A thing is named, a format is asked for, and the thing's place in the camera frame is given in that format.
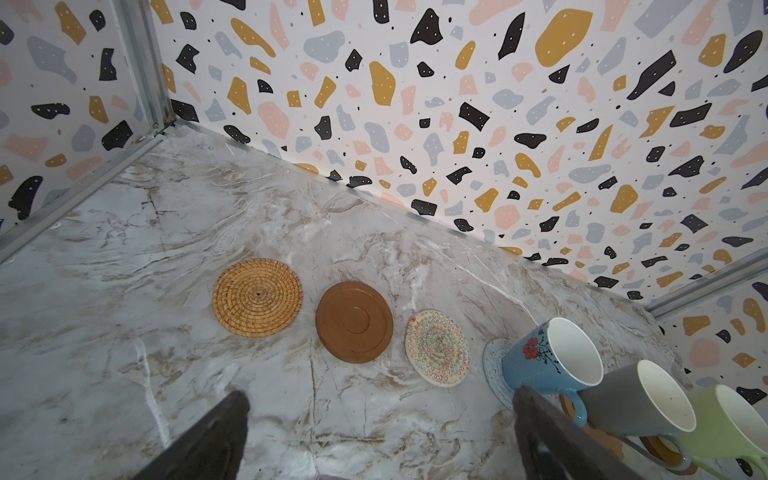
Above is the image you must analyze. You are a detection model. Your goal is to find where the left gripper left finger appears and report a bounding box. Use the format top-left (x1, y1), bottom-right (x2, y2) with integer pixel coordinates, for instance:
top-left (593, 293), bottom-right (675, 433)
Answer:
top-left (134, 390), bottom-right (250, 480)

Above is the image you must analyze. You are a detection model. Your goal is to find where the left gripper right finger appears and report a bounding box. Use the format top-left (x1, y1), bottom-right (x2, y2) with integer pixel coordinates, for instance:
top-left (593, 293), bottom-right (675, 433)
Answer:
top-left (513, 386), bottom-right (640, 479)

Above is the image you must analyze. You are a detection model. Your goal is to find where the grey mug blue handle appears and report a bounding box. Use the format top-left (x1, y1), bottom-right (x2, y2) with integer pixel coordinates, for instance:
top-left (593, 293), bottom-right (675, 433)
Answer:
top-left (501, 317), bottom-right (604, 428)

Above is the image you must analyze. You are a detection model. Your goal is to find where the cream mug grey handle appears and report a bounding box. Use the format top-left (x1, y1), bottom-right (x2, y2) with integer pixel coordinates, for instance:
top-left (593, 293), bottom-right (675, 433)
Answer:
top-left (576, 360), bottom-right (697, 472)

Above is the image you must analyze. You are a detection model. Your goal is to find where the blue grey woven coaster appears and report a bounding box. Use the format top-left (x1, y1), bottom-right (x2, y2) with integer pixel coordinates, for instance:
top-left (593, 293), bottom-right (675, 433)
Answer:
top-left (482, 338), bottom-right (514, 410)

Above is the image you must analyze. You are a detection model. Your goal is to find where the beige braided round coaster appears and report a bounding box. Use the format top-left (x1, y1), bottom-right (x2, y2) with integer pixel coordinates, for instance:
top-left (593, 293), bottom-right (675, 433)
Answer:
top-left (405, 310), bottom-right (470, 388)

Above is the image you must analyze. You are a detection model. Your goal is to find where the woven rattan coaster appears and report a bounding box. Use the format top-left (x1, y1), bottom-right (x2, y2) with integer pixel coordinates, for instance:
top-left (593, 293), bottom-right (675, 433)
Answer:
top-left (212, 258), bottom-right (303, 338)

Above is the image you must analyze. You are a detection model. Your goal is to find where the light green mug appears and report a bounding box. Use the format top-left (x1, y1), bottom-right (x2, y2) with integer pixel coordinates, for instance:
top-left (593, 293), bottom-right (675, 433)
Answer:
top-left (678, 384), bottom-right (767, 479)

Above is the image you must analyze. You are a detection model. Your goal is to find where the dark brown wooden coaster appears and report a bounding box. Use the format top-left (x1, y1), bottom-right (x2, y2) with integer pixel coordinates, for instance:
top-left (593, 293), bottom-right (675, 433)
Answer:
top-left (315, 281), bottom-right (394, 364)

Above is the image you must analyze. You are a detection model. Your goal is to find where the brown paw shaped coaster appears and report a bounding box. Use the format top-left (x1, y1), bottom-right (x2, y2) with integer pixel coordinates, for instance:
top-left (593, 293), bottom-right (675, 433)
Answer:
top-left (559, 394), bottom-right (624, 461)

